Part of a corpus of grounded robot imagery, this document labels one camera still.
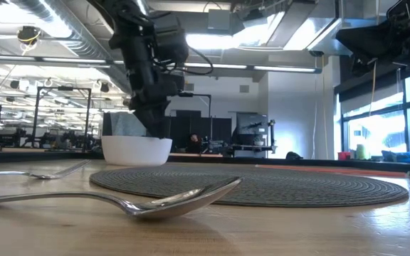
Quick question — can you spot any long ceiling light rail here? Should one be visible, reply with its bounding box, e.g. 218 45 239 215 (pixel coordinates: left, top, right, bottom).
0 55 322 74

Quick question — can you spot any large black gantry frame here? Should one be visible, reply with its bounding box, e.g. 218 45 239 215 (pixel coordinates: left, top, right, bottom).
31 86 93 152

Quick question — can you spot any silver ceiling duct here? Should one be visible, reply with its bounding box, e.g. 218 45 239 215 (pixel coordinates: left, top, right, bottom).
9 0 135 95

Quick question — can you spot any grey round woven placemat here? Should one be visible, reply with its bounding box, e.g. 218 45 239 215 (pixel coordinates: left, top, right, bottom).
89 165 410 208

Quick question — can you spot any person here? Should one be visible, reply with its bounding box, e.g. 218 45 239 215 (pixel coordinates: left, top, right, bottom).
186 133 203 154

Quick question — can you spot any black folding partition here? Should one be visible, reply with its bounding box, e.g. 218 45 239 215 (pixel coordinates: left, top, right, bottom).
165 110 233 154

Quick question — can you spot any grey ceiling box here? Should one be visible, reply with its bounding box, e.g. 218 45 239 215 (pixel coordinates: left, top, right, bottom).
207 9 232 31

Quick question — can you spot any blue cloth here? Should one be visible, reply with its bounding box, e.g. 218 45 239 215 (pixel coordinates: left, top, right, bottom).
381 150 410 164

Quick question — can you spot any grey fabric partition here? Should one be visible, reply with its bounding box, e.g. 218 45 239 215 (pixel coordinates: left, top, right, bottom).
101 112 149 138

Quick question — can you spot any small black gantry frame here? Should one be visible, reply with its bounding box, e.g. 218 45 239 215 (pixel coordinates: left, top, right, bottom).
176 92 213 120

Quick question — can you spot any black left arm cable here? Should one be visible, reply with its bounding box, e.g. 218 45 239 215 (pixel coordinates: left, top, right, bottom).
162 46 215 76

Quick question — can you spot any silver metal spoon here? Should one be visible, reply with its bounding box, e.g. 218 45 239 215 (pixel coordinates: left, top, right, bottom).
0 176 244 220

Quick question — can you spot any background robot station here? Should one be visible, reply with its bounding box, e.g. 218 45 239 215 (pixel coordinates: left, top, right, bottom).
231 112 278 158

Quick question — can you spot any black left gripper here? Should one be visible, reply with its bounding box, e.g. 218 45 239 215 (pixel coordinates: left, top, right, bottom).
125 35 186 139

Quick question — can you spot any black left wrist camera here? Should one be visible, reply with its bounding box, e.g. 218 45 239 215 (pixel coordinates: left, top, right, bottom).
154 14 191 67

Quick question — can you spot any black round ceiling device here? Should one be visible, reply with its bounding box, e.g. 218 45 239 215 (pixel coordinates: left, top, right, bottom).
16 25 42 46

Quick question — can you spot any yellow hanging cable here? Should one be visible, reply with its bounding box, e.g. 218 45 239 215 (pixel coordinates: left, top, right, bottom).
368 60 379 118

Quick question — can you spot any white bowl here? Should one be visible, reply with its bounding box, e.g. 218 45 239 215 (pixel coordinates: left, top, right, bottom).
100 135 173 167

